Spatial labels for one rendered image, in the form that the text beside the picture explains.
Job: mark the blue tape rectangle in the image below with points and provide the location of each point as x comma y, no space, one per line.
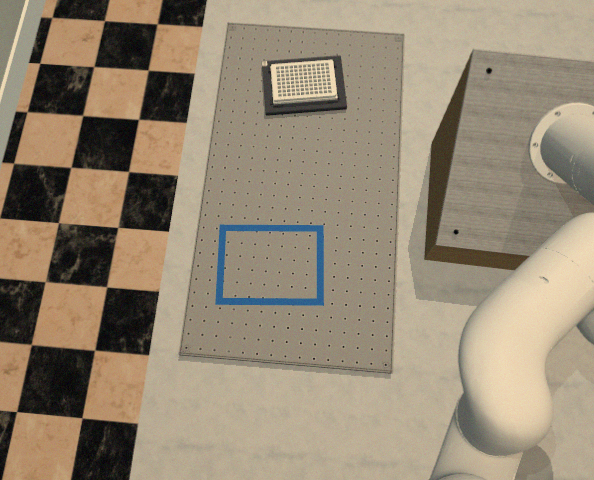
271,301

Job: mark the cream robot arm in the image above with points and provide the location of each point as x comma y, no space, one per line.
506,340

